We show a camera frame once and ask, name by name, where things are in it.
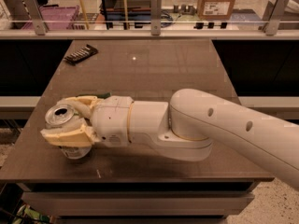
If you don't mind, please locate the silver green 7up can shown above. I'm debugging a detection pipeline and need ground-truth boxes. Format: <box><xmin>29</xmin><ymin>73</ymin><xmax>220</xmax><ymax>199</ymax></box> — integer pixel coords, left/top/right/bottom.
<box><xmin>45</xmin><ymin>105</ymin><xmax>92</xmax><ymax>160</ymax></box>

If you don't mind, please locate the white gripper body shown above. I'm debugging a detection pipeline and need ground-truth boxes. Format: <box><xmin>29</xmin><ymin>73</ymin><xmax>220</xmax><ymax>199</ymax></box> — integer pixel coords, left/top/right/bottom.
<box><xmin>90</xmin><ymin>96</ymin><xmax>133</xmax><ymax>147</ymax></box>

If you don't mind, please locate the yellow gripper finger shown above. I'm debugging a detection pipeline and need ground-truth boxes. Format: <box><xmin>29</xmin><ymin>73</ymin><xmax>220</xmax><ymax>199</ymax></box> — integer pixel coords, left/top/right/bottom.
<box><xmin>41</xmin><ymin>119</ymin><xmax>96</xmax><ymax>147</ymax></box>
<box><xmin>57</xmin><ymin>95</ymin><xmax>103</xmax><ymax>119</ymax></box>

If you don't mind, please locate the purple plastic crate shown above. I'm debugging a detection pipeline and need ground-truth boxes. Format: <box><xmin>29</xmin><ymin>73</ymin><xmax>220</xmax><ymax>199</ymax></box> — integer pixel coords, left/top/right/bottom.
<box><xmin>21</xmin><ymin>5</ymin><xmax>81</xmax><ymax>31</ymax></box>

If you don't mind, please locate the green yellow sponge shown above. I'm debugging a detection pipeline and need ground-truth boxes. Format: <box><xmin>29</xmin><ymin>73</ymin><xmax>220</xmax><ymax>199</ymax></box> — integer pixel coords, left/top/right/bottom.
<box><xmin>77</xmin><ymin>92</ymin><xmax>111</xmax><ymax>99</ymax></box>

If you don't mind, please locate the cardboard box with label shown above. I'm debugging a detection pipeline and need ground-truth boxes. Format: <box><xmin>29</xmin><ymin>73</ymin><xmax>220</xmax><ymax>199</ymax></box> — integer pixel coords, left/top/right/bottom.
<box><xmin>197</xmin><ymin>0</ymin><xmax>235</xmax><ymax>20</ymax></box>

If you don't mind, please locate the left metal railing post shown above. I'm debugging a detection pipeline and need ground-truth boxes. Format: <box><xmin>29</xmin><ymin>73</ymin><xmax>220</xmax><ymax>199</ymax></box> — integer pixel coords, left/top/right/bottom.
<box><xmin>23</xmin><ymin>0</ymin><xmax>48</xmax><ymax>35</ymax></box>

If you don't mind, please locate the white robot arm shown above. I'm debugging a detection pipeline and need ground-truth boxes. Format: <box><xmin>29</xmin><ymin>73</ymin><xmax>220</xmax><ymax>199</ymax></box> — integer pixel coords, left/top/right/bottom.
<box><xmin>41</xmin><ymin>89</ymin><xmax>299</xmax><ymax>189</ymax></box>

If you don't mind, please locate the middle metal railing post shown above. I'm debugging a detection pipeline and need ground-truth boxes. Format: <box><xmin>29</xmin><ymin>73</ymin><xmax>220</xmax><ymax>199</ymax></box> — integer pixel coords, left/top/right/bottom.
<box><xmin>150</xmin><ymin>0</ymin><xmax>162</xmax><ymax>35</ymax></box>

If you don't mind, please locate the right metal railing post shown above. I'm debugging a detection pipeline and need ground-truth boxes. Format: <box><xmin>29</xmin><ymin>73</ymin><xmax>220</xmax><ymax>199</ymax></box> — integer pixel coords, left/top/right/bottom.
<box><xmin>263</xmin><ymin>0</ymin><xmax>290</xmax><ymax>35</ymax></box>

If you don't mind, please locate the yellow broom handle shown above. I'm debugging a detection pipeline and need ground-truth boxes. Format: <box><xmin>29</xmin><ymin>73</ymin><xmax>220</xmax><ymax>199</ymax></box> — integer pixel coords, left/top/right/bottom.
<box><xmin>79</xmin><ymin>0</ymin><xmax>90</xmax><ymax>30</ymax></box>

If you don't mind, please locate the metal railing post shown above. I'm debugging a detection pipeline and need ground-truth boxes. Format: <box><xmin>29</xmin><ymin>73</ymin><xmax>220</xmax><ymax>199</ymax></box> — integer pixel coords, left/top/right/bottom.
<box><xmin>150</xmin><ymin>0</ymin><xmax>162</xmax><ymax>35</ymax></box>
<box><xmin>263</xmin><ymin>0</ymin><xmax>290</xmax><ymax>35</ymax></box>
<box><xmin>23</xmin><ymin>0</ymin><xmax>48</xmax><ymax>35</ymax></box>

